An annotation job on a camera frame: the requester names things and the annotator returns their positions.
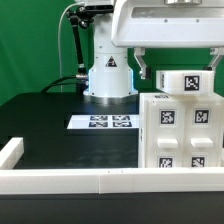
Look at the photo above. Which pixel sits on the white cabinet body box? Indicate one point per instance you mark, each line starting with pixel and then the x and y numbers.
pixel 184 100

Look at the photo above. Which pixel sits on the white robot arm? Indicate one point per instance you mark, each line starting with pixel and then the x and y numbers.
pixel 110 78

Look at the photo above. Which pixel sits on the white base marker plate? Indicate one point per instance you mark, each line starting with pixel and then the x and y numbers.
pixel 91 122

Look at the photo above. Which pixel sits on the white cabinet top block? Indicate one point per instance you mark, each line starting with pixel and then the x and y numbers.
pixel 185 82

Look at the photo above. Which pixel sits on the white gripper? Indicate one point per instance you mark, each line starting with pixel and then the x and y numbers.
pixel 168 24

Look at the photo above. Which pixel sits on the white U-shaped obstacle fence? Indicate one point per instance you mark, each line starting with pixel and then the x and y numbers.
pixel 15 181

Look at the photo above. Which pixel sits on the white cabinet door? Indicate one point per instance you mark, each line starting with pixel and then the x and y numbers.
pixel 164 135
pixel 203 133

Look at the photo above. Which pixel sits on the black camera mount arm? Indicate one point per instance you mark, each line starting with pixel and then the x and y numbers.
pixel 78 36

